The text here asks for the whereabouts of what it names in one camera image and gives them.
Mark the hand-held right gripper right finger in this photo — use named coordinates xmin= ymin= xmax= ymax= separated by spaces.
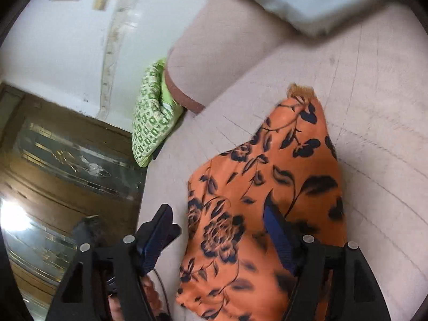
xmin=263 ymin=205 xmax=392 ymax=321

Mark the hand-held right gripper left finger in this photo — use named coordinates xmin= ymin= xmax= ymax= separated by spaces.
xmin=45 ymin=203 xmax=183 ymax=321

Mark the orange floral cloth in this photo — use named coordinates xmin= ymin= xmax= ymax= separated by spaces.
xmin=175 ymin=83 xmax=348 ymax=321

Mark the wooden door with glass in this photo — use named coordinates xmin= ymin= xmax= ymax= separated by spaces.
xmin=0 ymin=83 xmax=148 ymax=321

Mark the green patterned pillow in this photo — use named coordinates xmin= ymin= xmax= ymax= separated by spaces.
xmin=131 ymin=58 xmax=184 ymax=168

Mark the pale pink sofa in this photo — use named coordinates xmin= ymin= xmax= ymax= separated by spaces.
xmin=137 ymin=7 xmax=428 ymax=321

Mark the pale pink bolster cushion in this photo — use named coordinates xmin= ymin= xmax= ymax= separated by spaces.
xmin=164 ymin=0 xmax=301 ymax=114

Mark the black cable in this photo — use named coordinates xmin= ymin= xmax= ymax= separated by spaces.
xmin=152 ymin=267 xmax=172 ymax=318

